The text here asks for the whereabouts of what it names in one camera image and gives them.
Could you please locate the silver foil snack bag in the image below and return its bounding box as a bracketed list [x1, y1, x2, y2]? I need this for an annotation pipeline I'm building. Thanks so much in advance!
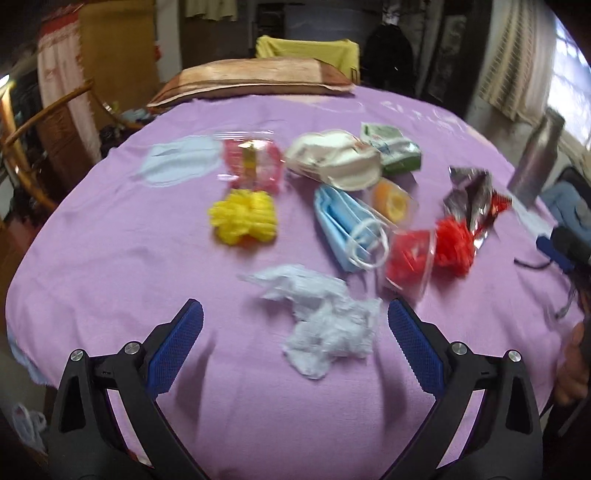
[443, 167, 512, 250]

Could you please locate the red ball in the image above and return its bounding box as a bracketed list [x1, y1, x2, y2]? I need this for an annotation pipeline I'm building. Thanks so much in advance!
[435, 216, 476, 277]

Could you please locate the clear cup with red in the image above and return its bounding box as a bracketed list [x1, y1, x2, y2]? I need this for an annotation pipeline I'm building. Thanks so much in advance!
[384, 230, 436, 304]

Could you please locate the white tissue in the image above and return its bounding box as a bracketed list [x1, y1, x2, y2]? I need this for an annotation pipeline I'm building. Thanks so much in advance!
[240, 264, 382, 380]

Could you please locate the white crushed paper cup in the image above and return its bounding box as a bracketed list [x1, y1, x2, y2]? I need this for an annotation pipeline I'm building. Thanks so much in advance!
[283, 130, 383, 191]

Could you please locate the person right hand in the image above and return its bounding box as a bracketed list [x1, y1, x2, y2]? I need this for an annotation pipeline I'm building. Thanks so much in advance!
[554, 322, 589, 406]

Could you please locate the blue jeans cloth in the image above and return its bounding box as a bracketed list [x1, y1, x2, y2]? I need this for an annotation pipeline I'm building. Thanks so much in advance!
[541, 166, 590, 243]

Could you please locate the steel water bottle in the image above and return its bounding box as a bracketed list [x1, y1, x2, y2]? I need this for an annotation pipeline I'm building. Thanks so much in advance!
[507, 107, 565, 209]

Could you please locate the clear cup with orange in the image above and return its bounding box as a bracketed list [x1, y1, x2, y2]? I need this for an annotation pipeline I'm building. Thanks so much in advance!
[370, 178, 419, 227]

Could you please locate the green white milk carton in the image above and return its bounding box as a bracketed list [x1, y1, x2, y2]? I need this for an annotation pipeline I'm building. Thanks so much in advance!
[361, 123, 422, 177]

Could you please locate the blue surgical mask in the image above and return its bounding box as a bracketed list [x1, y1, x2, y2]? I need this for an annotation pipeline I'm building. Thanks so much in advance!
[314, 185, 392, 273]

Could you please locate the purple bed sheet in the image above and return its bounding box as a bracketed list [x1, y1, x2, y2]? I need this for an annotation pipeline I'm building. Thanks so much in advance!
[5, 85, 584, 480]

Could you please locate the yellow crumpled ball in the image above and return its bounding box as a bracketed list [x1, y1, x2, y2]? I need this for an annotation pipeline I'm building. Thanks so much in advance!
[208, 189, 277, 246]

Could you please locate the yellow cloth on chair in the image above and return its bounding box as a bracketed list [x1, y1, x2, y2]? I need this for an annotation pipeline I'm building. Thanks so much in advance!
[256, 35, 361, 84]

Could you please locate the wooden armchair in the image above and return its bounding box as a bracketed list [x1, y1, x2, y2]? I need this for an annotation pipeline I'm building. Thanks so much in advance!
[1, 80, 144, 214]

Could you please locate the light blue flat mask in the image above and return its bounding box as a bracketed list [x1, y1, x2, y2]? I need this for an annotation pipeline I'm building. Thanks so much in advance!
[135, 136, 222, 187]

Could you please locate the pink patterned curtain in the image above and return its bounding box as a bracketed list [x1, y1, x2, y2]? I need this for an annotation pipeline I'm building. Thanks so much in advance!
[36, 5, 103, 163]

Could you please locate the pink snack wrapper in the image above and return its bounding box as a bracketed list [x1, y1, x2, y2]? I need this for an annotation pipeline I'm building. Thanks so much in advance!
[214, 130, 284, 194]

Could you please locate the brown satin pillow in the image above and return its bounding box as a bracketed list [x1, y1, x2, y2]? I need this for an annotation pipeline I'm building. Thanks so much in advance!
[147, 57, 355, 110]

